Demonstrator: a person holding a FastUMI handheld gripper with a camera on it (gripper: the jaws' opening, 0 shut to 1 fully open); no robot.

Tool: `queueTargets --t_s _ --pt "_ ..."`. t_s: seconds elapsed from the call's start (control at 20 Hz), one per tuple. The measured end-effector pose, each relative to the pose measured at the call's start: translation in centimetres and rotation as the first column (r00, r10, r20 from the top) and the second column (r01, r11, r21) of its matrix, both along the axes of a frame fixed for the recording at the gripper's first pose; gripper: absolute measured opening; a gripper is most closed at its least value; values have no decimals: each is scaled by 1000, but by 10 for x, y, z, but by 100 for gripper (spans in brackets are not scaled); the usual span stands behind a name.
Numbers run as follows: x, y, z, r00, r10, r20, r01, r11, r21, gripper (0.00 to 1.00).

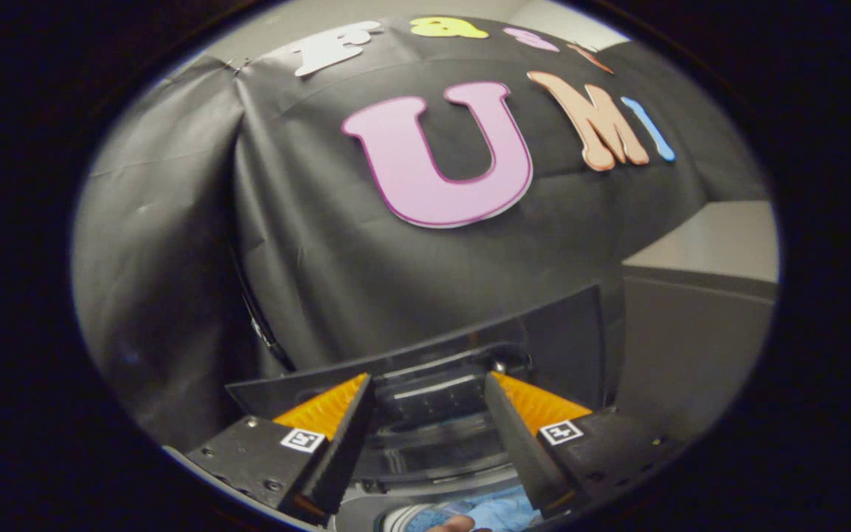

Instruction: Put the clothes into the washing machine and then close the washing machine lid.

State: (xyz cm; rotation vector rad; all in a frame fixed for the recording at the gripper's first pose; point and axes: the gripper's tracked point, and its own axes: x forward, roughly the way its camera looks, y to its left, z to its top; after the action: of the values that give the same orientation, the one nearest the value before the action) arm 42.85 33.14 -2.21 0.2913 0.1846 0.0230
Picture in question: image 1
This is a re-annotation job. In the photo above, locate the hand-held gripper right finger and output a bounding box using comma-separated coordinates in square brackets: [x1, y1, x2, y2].
[483, 369, 685, 518]

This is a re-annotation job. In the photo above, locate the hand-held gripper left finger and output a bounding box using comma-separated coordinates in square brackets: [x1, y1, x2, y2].
[185, 372, 376, 527]

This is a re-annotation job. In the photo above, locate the grey washing machine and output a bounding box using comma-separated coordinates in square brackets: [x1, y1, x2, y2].
[333, 473, 544, 532]

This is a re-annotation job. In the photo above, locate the light blue shirt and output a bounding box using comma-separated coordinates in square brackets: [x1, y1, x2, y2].
[403, 484, 544, 532]

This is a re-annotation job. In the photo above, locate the black backdrop cloth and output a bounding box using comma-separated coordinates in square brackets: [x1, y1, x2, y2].
[71, 15, 770, 444]

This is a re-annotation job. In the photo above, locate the black cable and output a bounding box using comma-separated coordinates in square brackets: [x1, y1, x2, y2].
[228, 244, 298, 372]

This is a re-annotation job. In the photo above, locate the beige cabinet with dark frame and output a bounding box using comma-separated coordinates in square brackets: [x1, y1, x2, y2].
[603, 199, 779, 444]

